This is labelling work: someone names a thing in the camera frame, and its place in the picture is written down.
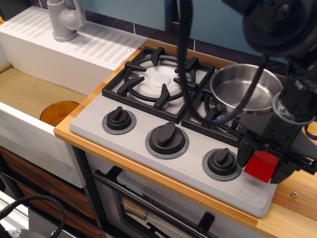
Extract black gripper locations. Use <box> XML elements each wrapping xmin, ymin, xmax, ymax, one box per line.
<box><xmin>229</xmin><ymin>111</ymin><xmax>317</xmax><ymax>184</ymax></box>

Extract red cube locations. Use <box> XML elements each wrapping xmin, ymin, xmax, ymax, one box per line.
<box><xmin>244</xmin><ymin>150</ymin><xmax>279</xmax><ymax>183</ymax></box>

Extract small steel pan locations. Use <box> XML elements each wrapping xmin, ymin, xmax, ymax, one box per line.
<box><xmin>210</xmin><ymin>64</ymin><xmax>283</xmax><ymax>115</ymax></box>

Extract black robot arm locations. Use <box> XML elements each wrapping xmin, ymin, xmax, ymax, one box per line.
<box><xmin>226</xmin><ymin>0</ymin><xmax>317</xmax><ymax>184</ymax></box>

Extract black right stove knob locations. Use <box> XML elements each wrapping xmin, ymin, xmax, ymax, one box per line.
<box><xmin>202</xmin><ymin>148</ymin><xmax>242</xmax><ymax>181</ymax></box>

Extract black stove knob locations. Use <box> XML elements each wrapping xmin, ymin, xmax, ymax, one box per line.
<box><xmin>102</xmin><ymin>106</ymin><xmax>137</xmax><ymax>135</ymax></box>
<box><xmin>145</xmin><ymin>122</ymin><xmax>189</xmax><ymax>160</ymax></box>
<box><xmin>202</xmin><ymin>148</ymin><xmax>242</xmax><ymax>181</ymax></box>

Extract grey toy stove top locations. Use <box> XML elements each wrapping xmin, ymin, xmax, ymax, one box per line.
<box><xmin>69</xmin><ymin>91</ymin><xmax>276</xmax><ymax>217</ymax></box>

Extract black middle stove knob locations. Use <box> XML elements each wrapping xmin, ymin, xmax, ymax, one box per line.
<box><xmin>145</xmin><ymin>122</ymin><xmax>189</xmax><ymax>160</ymax></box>

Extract black left stove knob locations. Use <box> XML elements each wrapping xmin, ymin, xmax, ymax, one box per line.
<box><xmin>102</xmin><ymin>106</ymin><xmax>137</xmax><ymax>135</ymax></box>

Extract black right burner grate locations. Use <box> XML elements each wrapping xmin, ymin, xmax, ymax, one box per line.
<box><xmin>181</xmin><ymin>84</ymin><xmax>241</xmax><ymax>147</ymax></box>

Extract black burner grate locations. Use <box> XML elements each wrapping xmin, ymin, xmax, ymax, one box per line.
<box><xmin>102</xmin><ymin>46</ymin><xmax>215</xmax><ymax>124</ymax></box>
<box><xmin>181</xmin><ymin>84</ymin><xmax>241</xmax><ymax>147</ymax></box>

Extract black left burner grate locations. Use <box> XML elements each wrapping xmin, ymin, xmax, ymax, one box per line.
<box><xmin>102</xmin><ymin>46</ymin><xmax>215</xmax><ymax>124</ymax></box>

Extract wooden drawer fronts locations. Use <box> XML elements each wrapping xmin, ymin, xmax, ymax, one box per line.
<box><xmin>0</xmin><ymin>148</ymin><xmax>105</xmax><ymax>238</ymax></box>

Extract orange translucent plate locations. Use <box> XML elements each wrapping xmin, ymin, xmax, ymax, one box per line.
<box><xmin>40</xmin><ymin>101</ymin><xmax>79</xmax><ymax>126</ymax></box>

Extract grey toy faucet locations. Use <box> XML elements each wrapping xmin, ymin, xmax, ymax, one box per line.
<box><xmin>47</xmin><ymin>0</ymin><xmax>85</xmax><ymax>42</ymax></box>

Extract white toy sink unit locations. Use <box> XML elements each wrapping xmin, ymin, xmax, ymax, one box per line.
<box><xmin>0</xmin><ymin>6</ymin><xmax>145</xmax><ymax>188</ymax></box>

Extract oven door with handle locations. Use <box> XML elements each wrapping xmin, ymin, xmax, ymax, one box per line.
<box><xmin>93</xmin><ymin>166</ymin><xmax>261</xmax><ymax>238</ymax></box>

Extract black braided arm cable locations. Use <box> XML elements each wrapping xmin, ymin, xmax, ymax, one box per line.
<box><xmin>177</xmin><ymin>0</ymin><xmax>268</xmax><ymax>126</ymax></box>

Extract black braided foreground cable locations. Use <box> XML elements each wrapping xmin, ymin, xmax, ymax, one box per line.
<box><xmin>0</xmin><ymin>194</ymin><xmax>66</xmax><ymax>238</ymax></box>

